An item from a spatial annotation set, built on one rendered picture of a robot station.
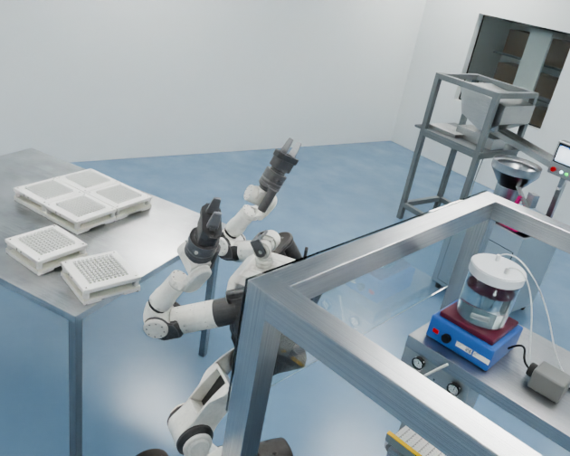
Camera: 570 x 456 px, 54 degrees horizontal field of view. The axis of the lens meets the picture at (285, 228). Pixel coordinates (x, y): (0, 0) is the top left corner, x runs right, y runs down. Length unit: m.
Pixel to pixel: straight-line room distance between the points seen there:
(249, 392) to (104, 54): 5.06
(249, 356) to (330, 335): 0.24
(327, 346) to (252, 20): 5.84
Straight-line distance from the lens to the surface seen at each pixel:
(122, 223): 3.01
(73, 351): 2.49
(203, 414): 2.21
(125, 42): 6.05
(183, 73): 6.36
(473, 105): 5.41
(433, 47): 8.24
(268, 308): 1.08
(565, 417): 1.68
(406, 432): 2.08
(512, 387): 1.69
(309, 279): 1.14
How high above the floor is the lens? 2.27
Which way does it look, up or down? 26 degrees down
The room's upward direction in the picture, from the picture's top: 10 degrees clockwise
